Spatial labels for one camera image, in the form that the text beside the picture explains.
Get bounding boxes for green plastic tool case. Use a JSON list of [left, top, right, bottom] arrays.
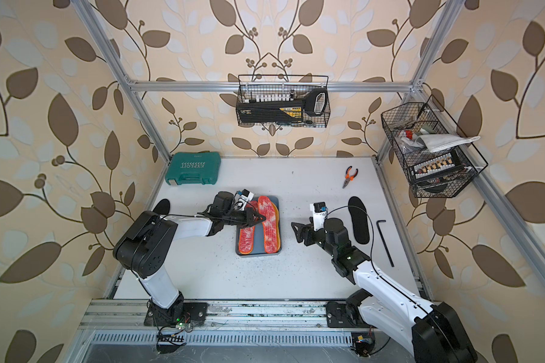
[[164, 152, 221, 185]]

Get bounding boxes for black wire basket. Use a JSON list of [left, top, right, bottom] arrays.
[[381, 95, 488, 198], [236, 74, 331, 128]]

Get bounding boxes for black yellow tool box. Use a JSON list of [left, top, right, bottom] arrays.
[[236, 100, 304, 125]]

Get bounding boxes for black insole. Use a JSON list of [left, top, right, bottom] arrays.
[[152, 199, 171, 216], [348, 197, 370, 245]]

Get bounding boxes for white paper in basket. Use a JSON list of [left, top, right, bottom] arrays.
[[417, 134, 481, 153]]

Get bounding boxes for black wire basket right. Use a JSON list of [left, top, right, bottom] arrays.
[[381, 95, 488, 198]]

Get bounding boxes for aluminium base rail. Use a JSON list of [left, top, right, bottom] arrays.
[[76, 299, 428, 348]]

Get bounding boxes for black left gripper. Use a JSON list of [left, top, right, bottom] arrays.
[[226, 210, 271, 231]]

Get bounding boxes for black hex key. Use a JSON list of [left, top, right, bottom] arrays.
[[375, 219, 395, 268]]

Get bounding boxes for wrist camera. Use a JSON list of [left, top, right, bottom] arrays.
[[235, 189, 254, 211], [310, 202, 328, 231]]

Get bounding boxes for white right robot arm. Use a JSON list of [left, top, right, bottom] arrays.
[[291, 219, 478, 362]]

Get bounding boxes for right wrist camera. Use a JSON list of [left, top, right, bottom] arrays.
[[310, 202, 328, 231]]

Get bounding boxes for orange handled pliers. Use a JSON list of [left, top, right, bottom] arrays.
[[342, 166, 359, 188]]

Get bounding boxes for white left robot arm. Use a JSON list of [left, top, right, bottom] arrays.
[[113, 191, 269, 320]]

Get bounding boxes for blue-grey storage box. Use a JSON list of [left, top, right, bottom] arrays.
[[235, 195, 282, 257]]

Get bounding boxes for red insole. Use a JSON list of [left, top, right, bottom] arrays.
[[257, 196, 281, 253], [237, 201, 258, 255]]

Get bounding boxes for black wire basket back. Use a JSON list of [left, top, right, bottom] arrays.
[[236, 74, 331, 128]]

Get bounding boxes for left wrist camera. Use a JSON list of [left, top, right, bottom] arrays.
[[235, 189, 254, 211]]

